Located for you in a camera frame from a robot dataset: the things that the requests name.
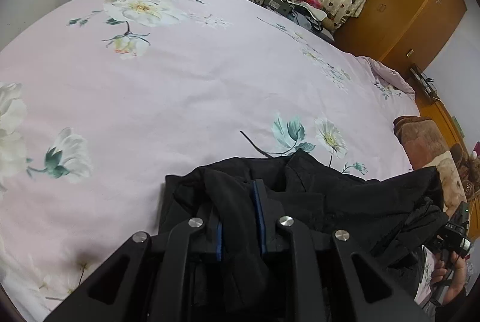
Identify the black quilted puffer jacket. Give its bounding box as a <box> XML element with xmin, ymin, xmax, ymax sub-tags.
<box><xmin>160</xmin><ymin>149</ymin><xmax>451</xmax><ymax>322</ymax></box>

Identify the black cardboard box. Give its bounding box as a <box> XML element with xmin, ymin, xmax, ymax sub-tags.
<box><xmin>264</xmin><ymin>0</ymin><xmax>294</xmax><ymax>14</ymax></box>

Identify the brown bear print pillow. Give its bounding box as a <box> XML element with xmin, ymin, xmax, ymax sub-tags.
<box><xmin>393</xmin><ymin>116</ymin><xmax>470</xmax><ymax>218</ymax></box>

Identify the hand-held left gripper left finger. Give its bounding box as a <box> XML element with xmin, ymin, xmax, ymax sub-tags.
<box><xmin>43</xmin><ymin>203</ymin><xmax>226</xmax><ymax>322</ymax></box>

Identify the bed with pink floral sheet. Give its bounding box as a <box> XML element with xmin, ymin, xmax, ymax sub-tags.
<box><xmin>0</xmin><ymin>0</ymin><xmax>421</xmax><ymax>322</ymax></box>

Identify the brown plush bear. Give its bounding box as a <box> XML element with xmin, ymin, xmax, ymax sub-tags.
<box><xmin>450</xmin><ymin>144</ymin><xmax>480</xmax><ymax>203</ymax></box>

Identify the pile of clothes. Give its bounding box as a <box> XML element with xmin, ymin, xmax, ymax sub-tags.
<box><xmin>262</xmin><ymin>0</ymin><xmax>336</xmax><ymax>42</ymax></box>

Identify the person's right hand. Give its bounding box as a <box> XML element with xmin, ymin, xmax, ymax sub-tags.
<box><xmin>431</xmin><ymin>251</ymin><xmax>469</xmax><ymax>308</ymax></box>

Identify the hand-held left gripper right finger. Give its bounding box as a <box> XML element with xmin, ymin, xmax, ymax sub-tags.
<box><xmin>252</xmin><ymin>179</ymin><xmax>432</xmax><ymax>322</ymax></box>

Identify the orange wooden wardrobe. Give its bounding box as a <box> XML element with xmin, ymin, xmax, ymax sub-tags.
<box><xmin>334</xmin><ymin>0</ymin><xmax>468</xmax><ymax>74</ymax></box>

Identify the wooden headboard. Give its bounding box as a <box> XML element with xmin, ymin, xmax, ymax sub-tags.
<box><xmin>409</xmin><ymin>63</ymin><xmax>480</xmax><ymax>221</ymax></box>

